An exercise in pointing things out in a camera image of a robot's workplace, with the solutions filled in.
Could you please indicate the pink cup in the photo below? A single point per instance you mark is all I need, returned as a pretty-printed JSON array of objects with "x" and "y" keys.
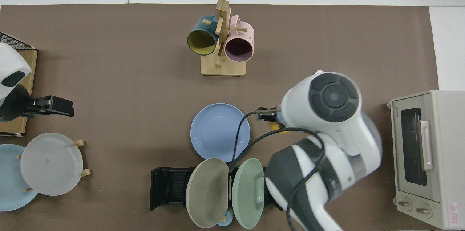
[{"x": 238, "y": 49}]

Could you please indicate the beige plate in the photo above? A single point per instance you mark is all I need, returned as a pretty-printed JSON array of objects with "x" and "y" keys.
[{"x": 207, "y": 194}]

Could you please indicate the dark blue cup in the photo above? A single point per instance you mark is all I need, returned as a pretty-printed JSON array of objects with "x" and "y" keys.
[{"x": 196, "y": 29}]

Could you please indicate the brown table cloth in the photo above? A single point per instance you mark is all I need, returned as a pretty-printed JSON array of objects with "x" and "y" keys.
[{"x": 109, "y": 78}]

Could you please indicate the black dish rack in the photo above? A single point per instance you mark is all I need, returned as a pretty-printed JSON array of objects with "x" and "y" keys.
[{"x": 167, "y": 187}]

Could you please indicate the light blue plate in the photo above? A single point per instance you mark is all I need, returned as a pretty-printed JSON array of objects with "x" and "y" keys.
[{"x": 9, "y": 187}]

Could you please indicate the grey plate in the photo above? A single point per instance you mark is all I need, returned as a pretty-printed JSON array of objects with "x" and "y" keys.
[{"x": 51, "y": 165}]

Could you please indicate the small blue round thing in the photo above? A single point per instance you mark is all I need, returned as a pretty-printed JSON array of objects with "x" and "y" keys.
[{"x": 229, "y": 220}]

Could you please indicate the red yellow apple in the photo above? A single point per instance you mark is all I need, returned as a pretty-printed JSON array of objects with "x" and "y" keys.
[{"x": 274, "y": 125}]

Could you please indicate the pale green plate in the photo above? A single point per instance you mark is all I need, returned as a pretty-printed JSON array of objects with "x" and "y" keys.
[{"x": 247, "y": 194}]

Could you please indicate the wooden cup stand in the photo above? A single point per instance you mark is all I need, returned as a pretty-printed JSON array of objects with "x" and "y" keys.
[{"x": 223, "y": 67}]

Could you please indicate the wooden plate rack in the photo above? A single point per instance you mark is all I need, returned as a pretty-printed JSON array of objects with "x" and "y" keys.
[{"x": 80, "y": 143}]

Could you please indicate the pale toaster oven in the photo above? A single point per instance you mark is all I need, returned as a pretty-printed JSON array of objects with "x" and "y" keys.
[{"x": 414, "y": 193}]

